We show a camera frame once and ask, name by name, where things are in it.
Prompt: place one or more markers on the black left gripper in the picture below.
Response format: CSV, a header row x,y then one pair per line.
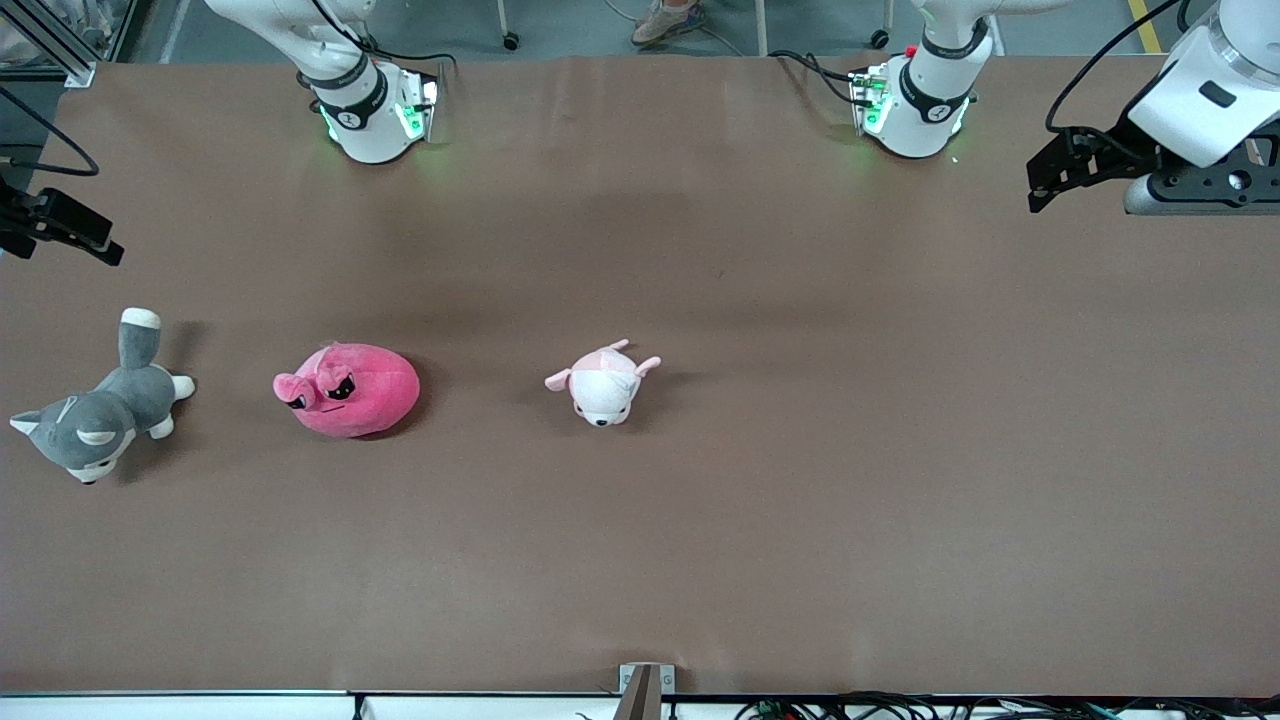
x,y
1112,152

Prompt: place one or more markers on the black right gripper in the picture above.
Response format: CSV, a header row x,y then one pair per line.
x,y
20,222

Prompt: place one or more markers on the round hot pink plush toy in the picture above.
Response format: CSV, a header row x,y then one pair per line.
x,y
375,395

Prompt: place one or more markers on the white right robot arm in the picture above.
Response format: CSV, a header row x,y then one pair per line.
x,y
365,130

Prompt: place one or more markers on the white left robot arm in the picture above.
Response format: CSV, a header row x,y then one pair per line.
x,y
925,120

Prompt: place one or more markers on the grey and white husky plush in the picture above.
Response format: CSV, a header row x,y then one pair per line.
x,y
120,395

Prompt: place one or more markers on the black caster wheel leg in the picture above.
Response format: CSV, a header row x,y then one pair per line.
x,y
878,40
510,40

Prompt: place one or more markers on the beige sneaker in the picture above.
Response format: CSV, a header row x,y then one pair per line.
x,y
668,22

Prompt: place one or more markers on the white and pink plush dog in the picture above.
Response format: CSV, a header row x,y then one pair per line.
x,y
605,390

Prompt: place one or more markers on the brown table cover sheet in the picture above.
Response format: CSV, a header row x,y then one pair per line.
x,y
700,550

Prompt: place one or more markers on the aluminium frame post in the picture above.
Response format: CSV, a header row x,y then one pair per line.
x,y
60,50

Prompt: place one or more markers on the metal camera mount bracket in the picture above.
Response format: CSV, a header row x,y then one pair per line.
x,y
645,685

